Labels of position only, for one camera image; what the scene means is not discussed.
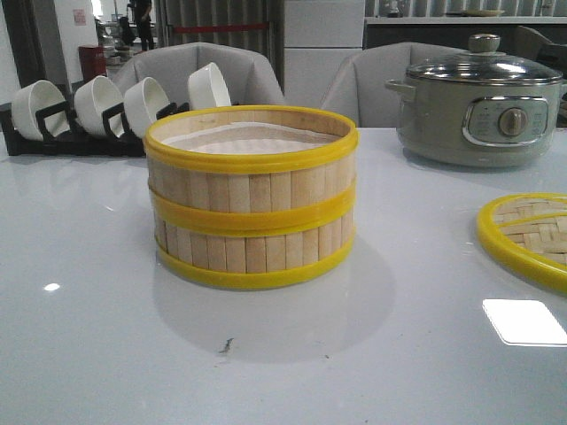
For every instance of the bamboo steamer basket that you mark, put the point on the bamboo steamer basket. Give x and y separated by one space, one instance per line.
257 194
257 262

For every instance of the woven bamboo steamer lid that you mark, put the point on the woven bamboo steamer lid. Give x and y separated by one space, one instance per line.
526 233

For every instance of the left grey chair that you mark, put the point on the left grey chair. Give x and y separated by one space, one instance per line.
249 76

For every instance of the grey chair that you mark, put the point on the grey chair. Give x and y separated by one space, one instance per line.
358 90
249 76

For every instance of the right grey chair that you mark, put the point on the right grey chair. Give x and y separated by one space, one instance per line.
358 90

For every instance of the white bowl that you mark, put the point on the white bowl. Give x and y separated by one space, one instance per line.
142 102
28 101
91 99
207 88

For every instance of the white cabinet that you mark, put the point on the white cabinet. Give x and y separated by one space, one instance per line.
317 37

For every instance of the grey electric cooking pot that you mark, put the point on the grey electric cooking pot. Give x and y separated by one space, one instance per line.
478 125

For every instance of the black dish rack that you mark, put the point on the black dish rack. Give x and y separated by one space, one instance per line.
119 140

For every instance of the red bin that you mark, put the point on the red bin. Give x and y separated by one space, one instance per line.
92 61

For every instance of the person in black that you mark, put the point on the person in black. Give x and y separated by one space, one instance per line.
142 17

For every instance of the glass pot lid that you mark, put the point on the glass pot lid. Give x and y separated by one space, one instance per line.
482 63

